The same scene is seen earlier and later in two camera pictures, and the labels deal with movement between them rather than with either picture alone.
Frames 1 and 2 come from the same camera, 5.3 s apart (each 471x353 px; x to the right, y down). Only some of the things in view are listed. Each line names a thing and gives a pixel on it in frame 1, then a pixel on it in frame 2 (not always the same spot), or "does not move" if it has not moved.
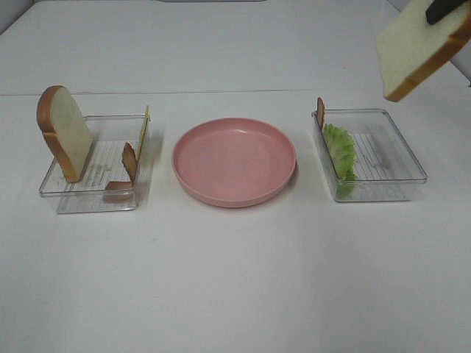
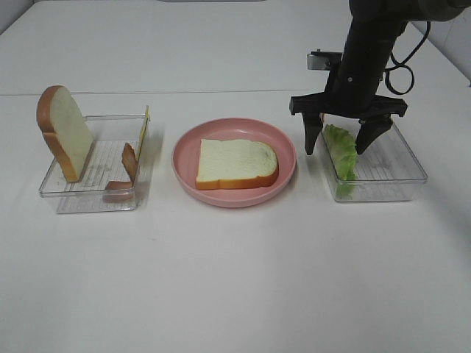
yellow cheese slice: [143, 131] does not move
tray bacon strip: [123, 190] does not move
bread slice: [411, 48] -> [235, 163]
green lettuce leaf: [341, 145] does not move
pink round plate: [233, 162] does not move
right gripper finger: [440, 8] -> [351, 92]
